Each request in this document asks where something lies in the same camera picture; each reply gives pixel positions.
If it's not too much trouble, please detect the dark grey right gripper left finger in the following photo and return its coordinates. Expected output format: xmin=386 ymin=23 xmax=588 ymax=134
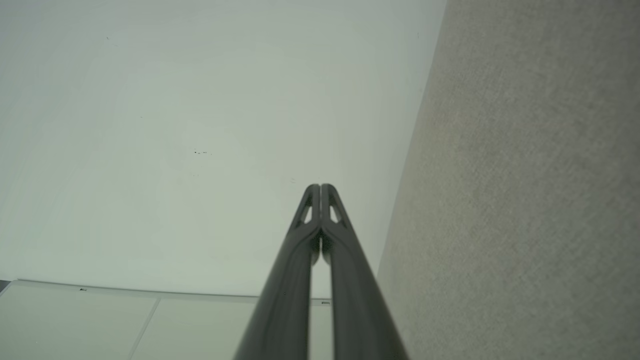
xmin=234 ymin=184 xmax=321 ymax=360

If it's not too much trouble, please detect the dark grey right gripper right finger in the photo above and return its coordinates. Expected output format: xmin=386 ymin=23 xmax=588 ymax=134
xmin=320 ymin=183 xmax=410 ymax=360

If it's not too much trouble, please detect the grey fabric sofa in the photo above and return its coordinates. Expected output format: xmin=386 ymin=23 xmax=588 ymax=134
xmin=376 ymin=0 xmax=640 ymax=360

